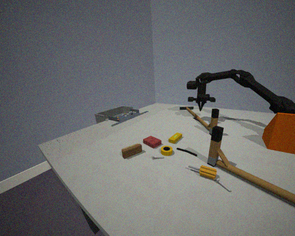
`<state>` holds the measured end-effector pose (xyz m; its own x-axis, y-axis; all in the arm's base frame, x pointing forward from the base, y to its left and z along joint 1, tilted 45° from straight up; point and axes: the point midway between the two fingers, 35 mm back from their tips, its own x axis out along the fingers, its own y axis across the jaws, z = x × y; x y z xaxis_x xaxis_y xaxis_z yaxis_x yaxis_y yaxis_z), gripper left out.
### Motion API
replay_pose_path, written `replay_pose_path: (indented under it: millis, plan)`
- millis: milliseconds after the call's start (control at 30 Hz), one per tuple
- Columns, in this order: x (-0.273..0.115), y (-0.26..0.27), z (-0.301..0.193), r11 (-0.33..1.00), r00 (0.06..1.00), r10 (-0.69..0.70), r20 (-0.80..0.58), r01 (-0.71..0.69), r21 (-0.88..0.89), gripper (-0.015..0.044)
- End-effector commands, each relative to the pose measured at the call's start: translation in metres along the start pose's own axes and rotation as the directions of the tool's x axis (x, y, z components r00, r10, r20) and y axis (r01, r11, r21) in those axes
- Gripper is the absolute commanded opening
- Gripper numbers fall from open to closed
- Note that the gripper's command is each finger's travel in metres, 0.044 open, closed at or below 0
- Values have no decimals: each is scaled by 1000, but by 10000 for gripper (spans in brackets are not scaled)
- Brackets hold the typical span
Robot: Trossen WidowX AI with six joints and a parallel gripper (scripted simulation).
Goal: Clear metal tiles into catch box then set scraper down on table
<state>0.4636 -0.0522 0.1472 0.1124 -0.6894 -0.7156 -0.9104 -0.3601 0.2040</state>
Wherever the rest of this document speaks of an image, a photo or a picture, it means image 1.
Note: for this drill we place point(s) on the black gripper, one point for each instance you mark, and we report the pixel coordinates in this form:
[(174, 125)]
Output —
[(191, 99)]

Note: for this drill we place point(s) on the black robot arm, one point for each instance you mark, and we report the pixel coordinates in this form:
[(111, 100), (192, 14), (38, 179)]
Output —
[(278, 104)]

